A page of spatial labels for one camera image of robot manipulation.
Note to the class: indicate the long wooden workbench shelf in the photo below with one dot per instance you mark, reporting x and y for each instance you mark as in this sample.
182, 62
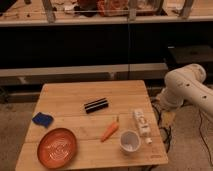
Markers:
101, 12

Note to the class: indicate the orange ceramic bowl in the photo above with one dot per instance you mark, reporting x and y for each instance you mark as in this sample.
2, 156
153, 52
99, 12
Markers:
57, 148

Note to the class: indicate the white plastic bottle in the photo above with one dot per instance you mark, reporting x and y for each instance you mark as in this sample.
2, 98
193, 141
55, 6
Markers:
142, 125

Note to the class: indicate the orange toy carrot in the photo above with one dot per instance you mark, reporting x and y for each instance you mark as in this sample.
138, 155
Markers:
111, 129

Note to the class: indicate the black box on shelf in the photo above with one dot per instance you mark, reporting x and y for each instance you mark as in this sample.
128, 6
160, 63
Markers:
184, 55

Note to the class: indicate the black striped rectangular block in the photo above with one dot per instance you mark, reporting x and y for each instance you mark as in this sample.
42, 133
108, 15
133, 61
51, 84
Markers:
96, 105

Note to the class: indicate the blue crumpled cloth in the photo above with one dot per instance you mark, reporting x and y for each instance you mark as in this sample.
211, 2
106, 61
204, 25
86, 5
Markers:
43, 119

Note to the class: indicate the wooden table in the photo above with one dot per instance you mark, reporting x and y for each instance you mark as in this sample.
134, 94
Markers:
65, 102

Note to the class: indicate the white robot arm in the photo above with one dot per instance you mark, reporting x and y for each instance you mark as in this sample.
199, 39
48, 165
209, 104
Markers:
186, 83

